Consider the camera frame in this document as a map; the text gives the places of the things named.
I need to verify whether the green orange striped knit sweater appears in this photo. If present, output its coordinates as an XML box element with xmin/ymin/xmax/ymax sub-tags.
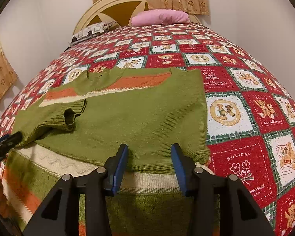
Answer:
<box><xmin>3</xmin><ymin>67</ymin><xmax>210</xmax><ymax>235</ymax></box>

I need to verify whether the red patchwork bear bedspread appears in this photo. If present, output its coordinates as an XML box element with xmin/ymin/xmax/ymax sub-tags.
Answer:
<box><xmin>0</xmin><ymin>23</ymin><xmax>295</xmax><ymax>235</ymax></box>

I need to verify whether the white patterned pillow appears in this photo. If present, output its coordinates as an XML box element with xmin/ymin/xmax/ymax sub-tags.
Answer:
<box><xmin>72</xmin><ymin>20</ymin><xmax>116</xmax><ymax>43</ymax></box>

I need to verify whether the cream wooden headboard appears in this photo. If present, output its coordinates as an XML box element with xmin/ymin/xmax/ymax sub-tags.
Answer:
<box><xmin>73</xmin><ymin>0</ymin><xmax>201</xmax><ymax>34</ymax></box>

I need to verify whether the pink pillow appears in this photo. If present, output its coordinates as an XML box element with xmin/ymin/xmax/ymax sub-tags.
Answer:
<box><xmin>131</xmin><ymin>9</ymin><xmax>191</xmax><ymax>27</ymax></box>

